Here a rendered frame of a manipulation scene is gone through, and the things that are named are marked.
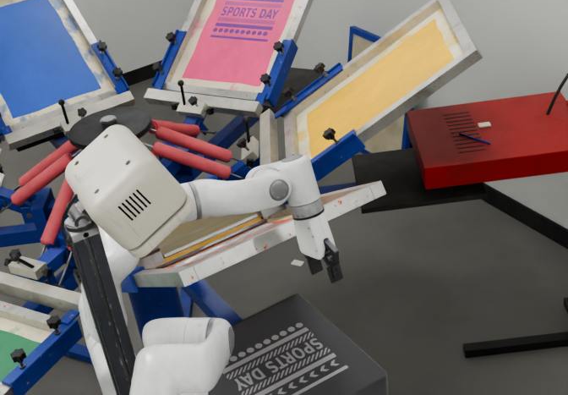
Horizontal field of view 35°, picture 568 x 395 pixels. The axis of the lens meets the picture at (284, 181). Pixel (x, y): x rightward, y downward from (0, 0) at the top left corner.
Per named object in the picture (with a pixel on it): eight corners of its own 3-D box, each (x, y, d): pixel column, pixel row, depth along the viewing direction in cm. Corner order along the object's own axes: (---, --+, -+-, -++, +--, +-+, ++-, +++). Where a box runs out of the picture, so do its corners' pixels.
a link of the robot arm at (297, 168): (251, 177, 193) (237, 170, 202) (264, 222, 196) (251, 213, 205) (313, 153, 197) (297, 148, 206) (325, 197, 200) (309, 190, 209)
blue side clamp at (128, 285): (151, 285, 252) (142, 262, 252) (135, 293, 251) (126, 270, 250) (128, 286, 280) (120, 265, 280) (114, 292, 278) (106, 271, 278)
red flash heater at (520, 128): (559, 114, 357) (559, 87, 351) (597, 172, 318) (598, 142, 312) (407, 134, 360) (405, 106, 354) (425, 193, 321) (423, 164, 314)
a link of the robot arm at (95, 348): (111, 419, 203) (94, 367, 195) (98, 383, 214) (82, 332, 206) (151, 403, 206) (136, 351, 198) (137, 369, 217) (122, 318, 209)
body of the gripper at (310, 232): (282, 211, 206) (296, 255, 209) (303, 217, 197) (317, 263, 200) (309, 199, 209) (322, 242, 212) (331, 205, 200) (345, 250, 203)
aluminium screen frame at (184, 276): (386, 194, 229) (381, 180, 229) (184, 287, 206) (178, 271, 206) (275, 216, 302) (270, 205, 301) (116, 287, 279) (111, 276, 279)
